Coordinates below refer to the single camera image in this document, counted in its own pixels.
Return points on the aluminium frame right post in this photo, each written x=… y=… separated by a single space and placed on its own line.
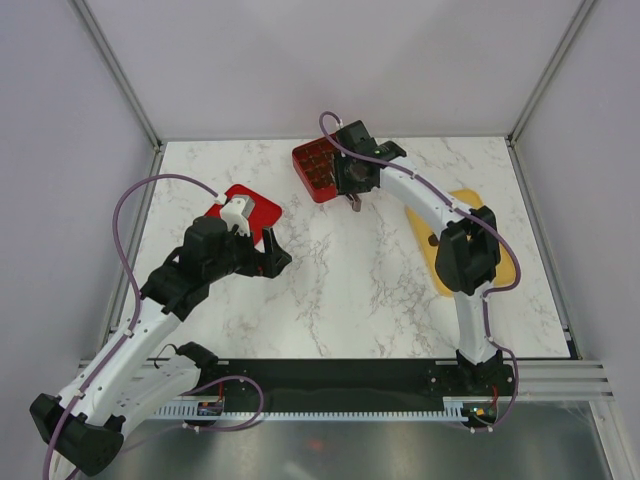
x=569 y=37

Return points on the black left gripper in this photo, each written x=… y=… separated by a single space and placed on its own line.
x=268 y=264

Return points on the aluminium front rail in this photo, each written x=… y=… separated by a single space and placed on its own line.
x=563 y=380

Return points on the red compartment chocolate box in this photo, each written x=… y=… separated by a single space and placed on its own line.
x=314 y=164

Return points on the yellow tray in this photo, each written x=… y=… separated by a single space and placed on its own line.
x=428 y=243

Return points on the aluminium frame left post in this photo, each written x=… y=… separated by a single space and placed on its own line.
x=115 y=69

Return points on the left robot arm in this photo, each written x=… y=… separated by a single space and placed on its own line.
x=88 y=421

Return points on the aluminium frame post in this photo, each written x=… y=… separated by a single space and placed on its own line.
x=115 y=69
x=569 y=37

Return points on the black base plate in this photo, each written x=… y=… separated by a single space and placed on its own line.
x=354 y=385

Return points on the red box lid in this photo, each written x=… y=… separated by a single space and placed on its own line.
x=265 y=213

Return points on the white slotted cable duct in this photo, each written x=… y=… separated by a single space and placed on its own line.
x=192 y=410

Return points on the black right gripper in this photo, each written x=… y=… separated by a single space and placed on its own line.
x=342 y=185

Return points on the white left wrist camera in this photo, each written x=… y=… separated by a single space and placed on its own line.
x=237 y=211

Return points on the metal tongs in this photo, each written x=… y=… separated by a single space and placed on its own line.
x=356 y=202

